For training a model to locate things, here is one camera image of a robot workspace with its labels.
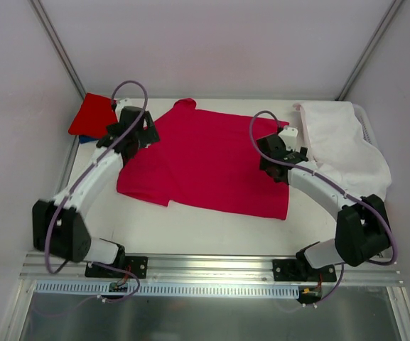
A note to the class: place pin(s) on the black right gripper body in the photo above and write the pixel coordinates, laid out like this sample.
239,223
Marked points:
295,156

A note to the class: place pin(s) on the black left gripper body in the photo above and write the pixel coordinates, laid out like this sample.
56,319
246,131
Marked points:
150,128

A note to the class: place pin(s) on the crimson pink t shirt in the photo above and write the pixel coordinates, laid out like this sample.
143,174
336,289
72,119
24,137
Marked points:
203,159

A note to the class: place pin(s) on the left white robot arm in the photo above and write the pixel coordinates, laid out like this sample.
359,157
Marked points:
59,227

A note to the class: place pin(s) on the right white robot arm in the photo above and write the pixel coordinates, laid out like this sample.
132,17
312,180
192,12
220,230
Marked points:
362,228

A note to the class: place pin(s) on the folded red t shirt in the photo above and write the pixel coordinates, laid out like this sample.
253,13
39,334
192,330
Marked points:
93,117

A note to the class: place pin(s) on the folded blue t shirt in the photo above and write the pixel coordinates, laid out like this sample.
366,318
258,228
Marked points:
83,139

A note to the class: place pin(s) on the white t shirt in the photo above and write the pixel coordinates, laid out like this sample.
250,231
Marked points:
335,141

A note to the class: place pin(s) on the white perforated plastic basket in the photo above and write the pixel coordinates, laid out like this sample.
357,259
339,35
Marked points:
368,133

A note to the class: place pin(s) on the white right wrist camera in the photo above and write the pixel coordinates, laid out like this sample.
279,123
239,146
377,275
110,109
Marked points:
289,136

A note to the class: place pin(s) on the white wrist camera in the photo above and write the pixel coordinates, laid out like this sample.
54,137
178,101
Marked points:
289,136
119,104

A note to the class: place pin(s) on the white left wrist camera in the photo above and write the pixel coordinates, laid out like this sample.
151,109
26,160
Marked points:
119,104

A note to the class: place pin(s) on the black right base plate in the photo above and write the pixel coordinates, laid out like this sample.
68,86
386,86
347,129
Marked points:
295,270

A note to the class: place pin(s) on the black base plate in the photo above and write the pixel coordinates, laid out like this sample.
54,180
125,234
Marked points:
137,265
295,270

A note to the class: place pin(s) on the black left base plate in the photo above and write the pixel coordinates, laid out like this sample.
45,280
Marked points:
137,265

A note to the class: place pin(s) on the aluminium mounting rail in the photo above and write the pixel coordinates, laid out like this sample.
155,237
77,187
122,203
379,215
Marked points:
188,268

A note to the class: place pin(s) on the white slotted cable duct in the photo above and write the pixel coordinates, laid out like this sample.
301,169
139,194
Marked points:
168,289

